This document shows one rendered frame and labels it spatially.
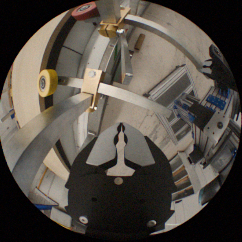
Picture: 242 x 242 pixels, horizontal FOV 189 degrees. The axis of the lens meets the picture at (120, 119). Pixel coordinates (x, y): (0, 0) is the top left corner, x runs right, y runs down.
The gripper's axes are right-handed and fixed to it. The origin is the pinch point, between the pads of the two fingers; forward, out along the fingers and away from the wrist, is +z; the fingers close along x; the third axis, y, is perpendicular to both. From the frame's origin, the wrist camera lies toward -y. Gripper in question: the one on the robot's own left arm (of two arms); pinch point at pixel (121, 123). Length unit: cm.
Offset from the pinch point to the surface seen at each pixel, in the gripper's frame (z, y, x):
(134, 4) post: 12.1, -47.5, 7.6
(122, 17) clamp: 6.2, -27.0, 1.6
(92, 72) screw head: 8.5, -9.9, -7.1
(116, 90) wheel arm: 10.7, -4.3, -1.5
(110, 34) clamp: 9.0, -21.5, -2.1
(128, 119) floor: 93, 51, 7
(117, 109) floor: 93, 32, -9
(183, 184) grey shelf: -16, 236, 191
